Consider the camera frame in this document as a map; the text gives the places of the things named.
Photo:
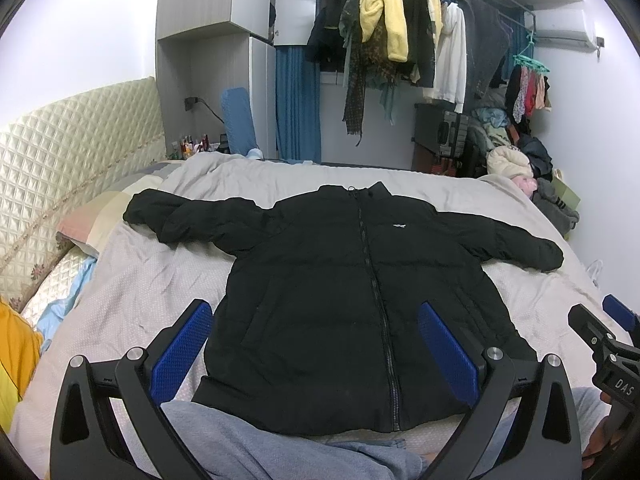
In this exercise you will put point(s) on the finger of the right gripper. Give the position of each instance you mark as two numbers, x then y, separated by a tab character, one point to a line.
588	327
623	316

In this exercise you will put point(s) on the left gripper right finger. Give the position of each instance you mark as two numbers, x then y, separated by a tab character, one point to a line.
543	440

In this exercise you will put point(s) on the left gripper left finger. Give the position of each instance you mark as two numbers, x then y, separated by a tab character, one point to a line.
86	441

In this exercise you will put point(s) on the black puffer jacket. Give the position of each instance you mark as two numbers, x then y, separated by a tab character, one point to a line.
320	330

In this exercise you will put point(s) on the pile of clothes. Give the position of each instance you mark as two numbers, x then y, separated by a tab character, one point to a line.
497	147

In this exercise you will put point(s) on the right hand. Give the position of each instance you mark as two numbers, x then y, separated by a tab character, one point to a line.
596	425

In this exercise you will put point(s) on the yellow garment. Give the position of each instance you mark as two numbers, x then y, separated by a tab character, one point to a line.
19	354

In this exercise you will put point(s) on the grey trousers leg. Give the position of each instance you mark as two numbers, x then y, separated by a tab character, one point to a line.
229	448

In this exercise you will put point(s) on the pastel striped pillow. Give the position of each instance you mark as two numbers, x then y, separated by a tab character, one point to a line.
90	225

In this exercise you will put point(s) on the teal clip hanger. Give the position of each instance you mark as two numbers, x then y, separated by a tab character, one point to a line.
523	60

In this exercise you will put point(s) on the cream quilted headboard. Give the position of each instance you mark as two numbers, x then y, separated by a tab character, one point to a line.
59	157

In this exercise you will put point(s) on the white air conditioner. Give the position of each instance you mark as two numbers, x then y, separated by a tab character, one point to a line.
565	28

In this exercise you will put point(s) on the white hooded sweatshirt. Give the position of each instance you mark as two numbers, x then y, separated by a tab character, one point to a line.
451	60

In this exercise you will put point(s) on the dark grey hanging garment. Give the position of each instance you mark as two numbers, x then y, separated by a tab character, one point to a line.
486	45

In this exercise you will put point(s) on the blue chair back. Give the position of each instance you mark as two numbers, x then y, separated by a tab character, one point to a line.
238	121

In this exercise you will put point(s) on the leopard print scarf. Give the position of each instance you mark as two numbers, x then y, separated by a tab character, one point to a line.
369	67

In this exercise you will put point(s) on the blue curtain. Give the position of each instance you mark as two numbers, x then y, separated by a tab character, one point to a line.
297	105

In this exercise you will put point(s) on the black hanging coat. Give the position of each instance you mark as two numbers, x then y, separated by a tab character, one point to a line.
325	46

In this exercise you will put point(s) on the yellow fleece hoodie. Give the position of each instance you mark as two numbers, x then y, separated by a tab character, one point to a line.
370	13

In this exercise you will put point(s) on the grey wardrobe cabinet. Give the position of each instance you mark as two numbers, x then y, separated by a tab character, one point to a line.
204	47

